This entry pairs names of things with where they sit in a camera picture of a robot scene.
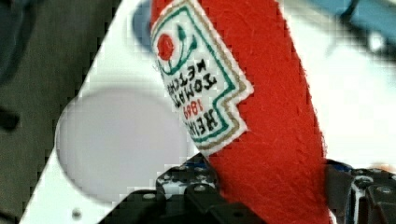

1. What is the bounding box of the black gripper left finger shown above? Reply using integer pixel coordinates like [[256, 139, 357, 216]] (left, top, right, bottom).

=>
[[99, 153, 266, 224]]

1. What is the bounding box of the red plush ketchup bottle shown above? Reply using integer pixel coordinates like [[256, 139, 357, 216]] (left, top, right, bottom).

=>
[[150, 0, 331, 224]]

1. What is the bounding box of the blue bowl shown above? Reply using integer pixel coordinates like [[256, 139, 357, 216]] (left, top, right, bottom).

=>
[[132, 0, 152, 53]]

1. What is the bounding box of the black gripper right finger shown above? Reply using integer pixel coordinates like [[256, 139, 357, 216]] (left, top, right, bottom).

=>
[[325, 160, 396, 224]]

